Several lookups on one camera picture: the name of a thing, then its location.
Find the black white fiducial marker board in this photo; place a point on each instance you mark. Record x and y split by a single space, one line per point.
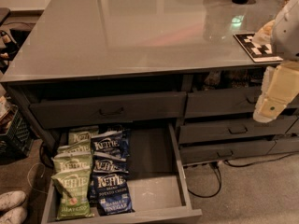
258 53

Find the grey bottom right drawer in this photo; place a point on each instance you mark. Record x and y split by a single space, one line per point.
190 155

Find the black plastic crate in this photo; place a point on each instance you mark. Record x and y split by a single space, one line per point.
17 141

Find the rear green chip bag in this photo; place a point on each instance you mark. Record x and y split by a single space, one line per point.
81 133

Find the green jalapeno chip bag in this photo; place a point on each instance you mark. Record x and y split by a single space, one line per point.
73 186

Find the white ribbed gripper body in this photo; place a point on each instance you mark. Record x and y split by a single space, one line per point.
287 36

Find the rear blue chip bag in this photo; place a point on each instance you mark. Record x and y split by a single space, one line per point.
114 143

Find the grey top right drawer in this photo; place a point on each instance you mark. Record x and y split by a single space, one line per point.
221 102

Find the grey top left drawer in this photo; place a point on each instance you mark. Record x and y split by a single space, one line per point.
109 109

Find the white shoe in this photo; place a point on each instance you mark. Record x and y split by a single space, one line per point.
14 216
12 199

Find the grey middle right drawer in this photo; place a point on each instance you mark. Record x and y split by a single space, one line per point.
232 129

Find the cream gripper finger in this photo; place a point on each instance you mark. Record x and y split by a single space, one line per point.
284 87

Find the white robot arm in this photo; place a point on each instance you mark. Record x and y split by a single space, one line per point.
282 33

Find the front blue vinegar chip bag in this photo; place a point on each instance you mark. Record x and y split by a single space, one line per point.
112 193

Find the grey cabinet frame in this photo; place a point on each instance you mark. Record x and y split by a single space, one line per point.
29 92

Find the lower white shoe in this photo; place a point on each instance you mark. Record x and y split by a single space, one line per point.
14 216

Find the open grey middle drawer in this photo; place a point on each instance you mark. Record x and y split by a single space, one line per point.
156 182

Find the upper white shoe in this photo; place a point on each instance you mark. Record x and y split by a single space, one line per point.
12 199

